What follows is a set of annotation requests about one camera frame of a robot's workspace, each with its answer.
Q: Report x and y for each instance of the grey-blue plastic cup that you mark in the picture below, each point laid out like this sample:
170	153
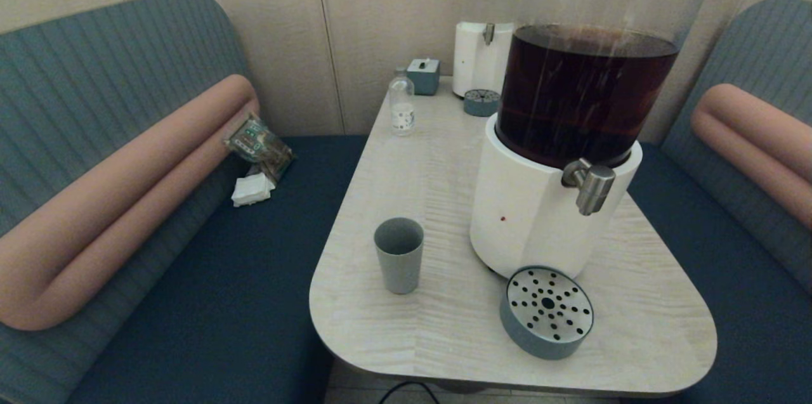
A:
398	264

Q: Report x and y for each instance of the large steel dispenser tap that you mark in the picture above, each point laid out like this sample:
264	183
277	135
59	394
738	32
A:
595	191

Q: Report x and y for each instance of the small clear bottle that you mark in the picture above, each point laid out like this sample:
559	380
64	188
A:
401	112

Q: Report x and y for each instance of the small grey-blue box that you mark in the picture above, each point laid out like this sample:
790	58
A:
424	79

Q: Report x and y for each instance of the small round perforated drip tray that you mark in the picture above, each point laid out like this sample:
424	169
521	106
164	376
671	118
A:
481	106

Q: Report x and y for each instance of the small clear dispenser white base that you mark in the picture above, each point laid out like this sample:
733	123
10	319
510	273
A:
479	61

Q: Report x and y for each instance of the green snack packet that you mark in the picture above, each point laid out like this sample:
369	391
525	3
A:
260	147

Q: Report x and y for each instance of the white folded napkin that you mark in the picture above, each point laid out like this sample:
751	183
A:
252	189

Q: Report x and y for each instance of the small steel dispenser tap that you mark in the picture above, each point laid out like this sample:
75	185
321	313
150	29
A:
488	34

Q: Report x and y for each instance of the large round perforated drip tray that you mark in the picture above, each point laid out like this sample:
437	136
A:
539	340

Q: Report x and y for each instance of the dark blue seat cushion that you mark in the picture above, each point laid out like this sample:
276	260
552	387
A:
222	296
748	328

